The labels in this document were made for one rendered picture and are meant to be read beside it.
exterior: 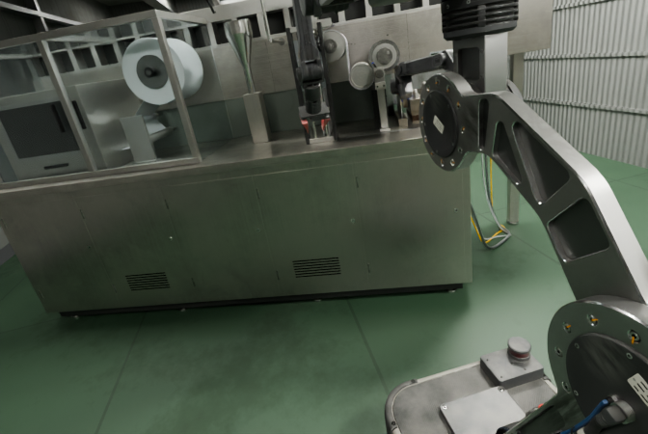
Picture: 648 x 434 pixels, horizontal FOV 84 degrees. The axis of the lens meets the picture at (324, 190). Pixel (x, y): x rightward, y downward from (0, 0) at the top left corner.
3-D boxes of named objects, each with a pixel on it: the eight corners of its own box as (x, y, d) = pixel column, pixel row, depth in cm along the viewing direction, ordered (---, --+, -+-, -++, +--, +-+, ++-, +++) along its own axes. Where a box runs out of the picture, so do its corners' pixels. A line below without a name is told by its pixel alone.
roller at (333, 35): (319, 64, 180) (314, 33, 175) (324, 62, 203) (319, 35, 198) (347, 59, 178) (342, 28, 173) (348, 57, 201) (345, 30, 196)
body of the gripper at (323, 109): (298, 111, 133) (296, 94, 128) (325, 105, 135) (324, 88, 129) (302, 122, 129) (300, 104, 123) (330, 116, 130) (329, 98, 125)
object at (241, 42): (248, 146, 202) (222, 36, 182) (255, 139, 215) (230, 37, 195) (272, 142, 200) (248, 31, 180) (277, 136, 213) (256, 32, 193)
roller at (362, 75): (351, 90, 182) (347, 65, 178) (352, 85, 205) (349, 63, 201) (375, 86, 180) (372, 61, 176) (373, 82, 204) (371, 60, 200)
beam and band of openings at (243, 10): (33, 81, 231) (17, 42, 223) (43, 80, 239) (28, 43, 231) (551, -14, 186) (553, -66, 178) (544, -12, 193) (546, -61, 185)
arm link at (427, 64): (472, 46, 120) (442, 49, 118) (472, 65, 121) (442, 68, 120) (416, 61, 161) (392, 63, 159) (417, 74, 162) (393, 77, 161)
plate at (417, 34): (48, 128, 240) (29, 81, 229) (79, 121, 265) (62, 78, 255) (552, 48, 194) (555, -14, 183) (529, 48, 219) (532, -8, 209)
